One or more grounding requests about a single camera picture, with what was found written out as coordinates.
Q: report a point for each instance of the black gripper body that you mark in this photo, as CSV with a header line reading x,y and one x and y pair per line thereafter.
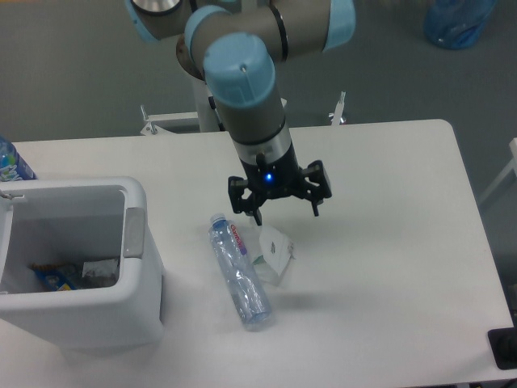
x,y
270,176

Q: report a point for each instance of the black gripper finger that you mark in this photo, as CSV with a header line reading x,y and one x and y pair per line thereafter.
x,y
316,185
249,206

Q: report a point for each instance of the white paper packet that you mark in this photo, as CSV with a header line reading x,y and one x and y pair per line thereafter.
x,y
270,252

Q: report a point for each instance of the clear plastic water bottle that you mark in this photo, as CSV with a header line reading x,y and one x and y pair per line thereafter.
x,y
245,288

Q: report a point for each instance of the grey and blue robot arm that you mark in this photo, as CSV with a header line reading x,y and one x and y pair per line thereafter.
x,y
235,52

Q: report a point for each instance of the white trash can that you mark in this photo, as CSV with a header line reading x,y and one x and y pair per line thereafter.
x,y
73,221

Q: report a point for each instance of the metal levelling foot right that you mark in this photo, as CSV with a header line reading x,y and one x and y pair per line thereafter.
x,y
337,117

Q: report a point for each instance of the grey crumpled wrapper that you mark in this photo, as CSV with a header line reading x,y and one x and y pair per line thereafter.
x,y
106,268

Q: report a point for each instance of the blue plastic bag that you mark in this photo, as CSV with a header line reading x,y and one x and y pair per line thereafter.
x,y
456,25

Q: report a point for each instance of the blue snack wrapper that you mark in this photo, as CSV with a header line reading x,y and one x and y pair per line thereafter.
x,y
56,277

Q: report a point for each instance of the blue labelled bottle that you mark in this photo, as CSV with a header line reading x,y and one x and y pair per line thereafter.
x,y
13,166

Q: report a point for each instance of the black device at table edge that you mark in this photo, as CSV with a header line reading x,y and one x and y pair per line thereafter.
x,y
503,345

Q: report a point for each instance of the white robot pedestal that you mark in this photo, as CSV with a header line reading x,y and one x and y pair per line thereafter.
x,y
209,119

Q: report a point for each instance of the white base bracket left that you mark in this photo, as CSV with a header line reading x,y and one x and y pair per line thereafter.
x,y
169,123

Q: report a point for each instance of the white frame at right edge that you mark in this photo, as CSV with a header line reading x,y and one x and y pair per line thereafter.
x,y
502,181

